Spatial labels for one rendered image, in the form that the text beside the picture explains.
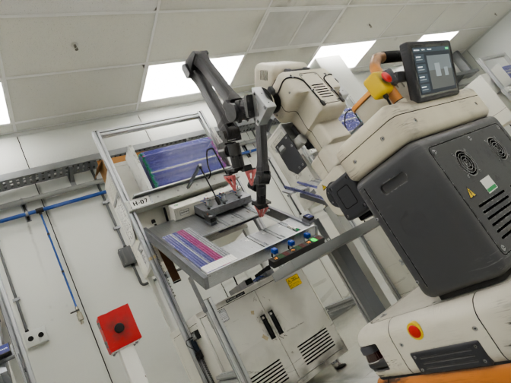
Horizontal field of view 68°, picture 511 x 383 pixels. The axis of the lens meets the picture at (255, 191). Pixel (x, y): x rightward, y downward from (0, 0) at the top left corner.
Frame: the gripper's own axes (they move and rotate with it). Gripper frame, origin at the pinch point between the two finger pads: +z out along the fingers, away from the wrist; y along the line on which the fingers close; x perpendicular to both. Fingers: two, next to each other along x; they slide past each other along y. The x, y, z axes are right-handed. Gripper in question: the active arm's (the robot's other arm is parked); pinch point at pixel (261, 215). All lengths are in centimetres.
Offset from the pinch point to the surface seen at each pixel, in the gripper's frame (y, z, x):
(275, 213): -8.1, -0.1, 3.6
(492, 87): -444, -19, -68
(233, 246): 33.5, -2.2, 20.4
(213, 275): 55, -4, 36
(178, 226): 42.9, 2.7, -23.5
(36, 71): 70, -67, -212
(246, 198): -2.3, -3.7, -17.9
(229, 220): 18.2, 0.3, -7.1
